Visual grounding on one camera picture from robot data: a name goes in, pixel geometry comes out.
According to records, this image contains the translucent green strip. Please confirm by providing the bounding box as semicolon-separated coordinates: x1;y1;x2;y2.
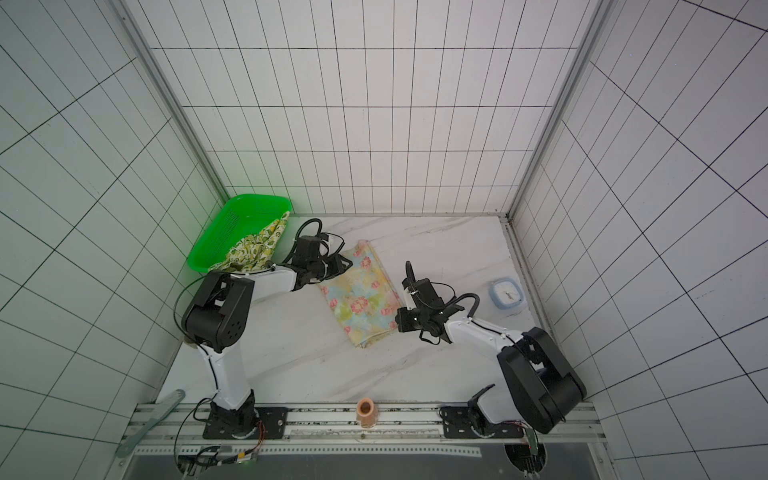
115;389;186;459

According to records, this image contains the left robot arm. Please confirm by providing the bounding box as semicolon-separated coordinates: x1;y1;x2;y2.
181;233;353;439

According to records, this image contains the left electronics board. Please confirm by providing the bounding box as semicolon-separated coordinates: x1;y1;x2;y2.
174;445;259;476

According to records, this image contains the blue rimmed container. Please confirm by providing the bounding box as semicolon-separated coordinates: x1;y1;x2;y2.
488;278;527;312

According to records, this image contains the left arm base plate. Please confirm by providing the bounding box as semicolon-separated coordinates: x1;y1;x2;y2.
203;406;289;440

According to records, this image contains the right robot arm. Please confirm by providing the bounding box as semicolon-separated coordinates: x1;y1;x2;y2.
396;264;587;438

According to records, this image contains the pastel floral skirt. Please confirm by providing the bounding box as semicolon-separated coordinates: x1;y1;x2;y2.
319;240;403;348

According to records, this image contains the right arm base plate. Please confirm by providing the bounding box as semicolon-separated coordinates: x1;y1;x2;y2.
438;406;524;440

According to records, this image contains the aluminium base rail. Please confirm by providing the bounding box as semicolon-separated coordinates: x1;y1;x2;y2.
123;403;607;458

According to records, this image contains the electronics board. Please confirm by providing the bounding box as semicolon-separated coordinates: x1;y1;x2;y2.
504;422;547;478
174;445;259;476

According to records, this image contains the green plastic basket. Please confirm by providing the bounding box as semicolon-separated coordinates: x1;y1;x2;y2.
187;194;293;273

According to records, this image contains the green lemon print skirt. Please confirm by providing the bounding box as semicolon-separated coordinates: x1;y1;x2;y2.
208;211;291;274

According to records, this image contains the right electronics board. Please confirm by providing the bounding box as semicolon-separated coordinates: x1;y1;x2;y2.
504;422;547;478

